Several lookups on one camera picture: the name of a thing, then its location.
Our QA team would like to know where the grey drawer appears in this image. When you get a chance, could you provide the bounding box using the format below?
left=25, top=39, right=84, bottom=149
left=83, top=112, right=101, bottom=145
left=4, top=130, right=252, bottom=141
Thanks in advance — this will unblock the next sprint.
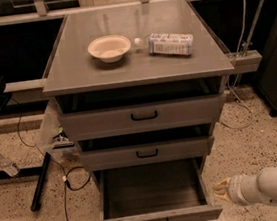
left=98, top=158, right=222, bottom=221
left=79, top=125, right=214, bottom=171
left=55, top=75, right=230, bottom=143

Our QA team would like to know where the black floor cable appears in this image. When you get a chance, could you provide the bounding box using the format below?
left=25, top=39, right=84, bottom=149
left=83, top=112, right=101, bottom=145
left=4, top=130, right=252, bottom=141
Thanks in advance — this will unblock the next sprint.
left=11, top=88, right=98, bottom=221

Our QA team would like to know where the black metal bar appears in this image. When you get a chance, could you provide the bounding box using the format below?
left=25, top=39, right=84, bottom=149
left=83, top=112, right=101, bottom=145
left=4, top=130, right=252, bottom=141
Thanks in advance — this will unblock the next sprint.
left=30, top=153, right=51, bottom=212

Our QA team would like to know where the white power cable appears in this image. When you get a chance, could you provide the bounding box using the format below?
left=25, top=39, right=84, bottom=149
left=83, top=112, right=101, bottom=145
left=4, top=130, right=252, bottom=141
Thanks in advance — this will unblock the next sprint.
left=204, top=0, right=263, bottom=133

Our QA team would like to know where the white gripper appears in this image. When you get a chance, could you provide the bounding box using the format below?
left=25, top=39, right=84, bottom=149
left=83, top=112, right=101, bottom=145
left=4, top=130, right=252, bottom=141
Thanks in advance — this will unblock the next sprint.
left=213, top=174, right=262, bottom=206

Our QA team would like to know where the clear labelled plastic bottle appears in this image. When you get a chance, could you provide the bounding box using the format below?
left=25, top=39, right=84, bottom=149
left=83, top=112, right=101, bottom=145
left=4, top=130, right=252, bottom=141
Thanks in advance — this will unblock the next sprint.
left=134, top=33, right=194, bottom=56

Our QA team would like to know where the grey drawer cabinet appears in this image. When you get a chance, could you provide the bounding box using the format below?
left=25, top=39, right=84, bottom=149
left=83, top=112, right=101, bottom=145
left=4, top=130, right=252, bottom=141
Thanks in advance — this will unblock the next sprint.
left=43, top=0, right=233, bottom=183

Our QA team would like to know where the empty plastic bottle on floor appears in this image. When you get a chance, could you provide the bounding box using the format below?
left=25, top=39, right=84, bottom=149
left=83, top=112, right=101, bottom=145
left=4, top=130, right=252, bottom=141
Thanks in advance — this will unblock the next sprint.
left=0, top=154, right=20, bottom=177

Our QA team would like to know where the grey middle drawer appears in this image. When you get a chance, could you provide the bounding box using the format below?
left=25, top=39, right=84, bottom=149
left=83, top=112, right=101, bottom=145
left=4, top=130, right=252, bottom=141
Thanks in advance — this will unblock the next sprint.
left=79, top=125, right=214, bottom=171

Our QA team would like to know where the white paper bowl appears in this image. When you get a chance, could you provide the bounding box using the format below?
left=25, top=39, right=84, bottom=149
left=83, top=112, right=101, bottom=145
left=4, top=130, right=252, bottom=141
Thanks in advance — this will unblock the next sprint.
left=88, top=35, right=131, bottom=63

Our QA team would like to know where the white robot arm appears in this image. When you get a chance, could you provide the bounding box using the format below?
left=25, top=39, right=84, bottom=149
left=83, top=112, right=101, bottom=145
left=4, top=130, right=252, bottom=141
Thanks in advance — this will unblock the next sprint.
left=212, top=167, right=277, bottom=207

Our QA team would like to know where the grey bottom drawer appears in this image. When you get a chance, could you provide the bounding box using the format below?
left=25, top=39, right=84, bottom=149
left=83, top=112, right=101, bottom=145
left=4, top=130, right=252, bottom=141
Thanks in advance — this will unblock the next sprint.
left=98, top=158, right=222, bottom=221

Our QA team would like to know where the grey top drawer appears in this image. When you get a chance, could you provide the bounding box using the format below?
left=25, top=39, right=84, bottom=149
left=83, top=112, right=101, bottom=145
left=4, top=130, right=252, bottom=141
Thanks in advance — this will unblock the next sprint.
left=55, top=75, right=230, bottom=143

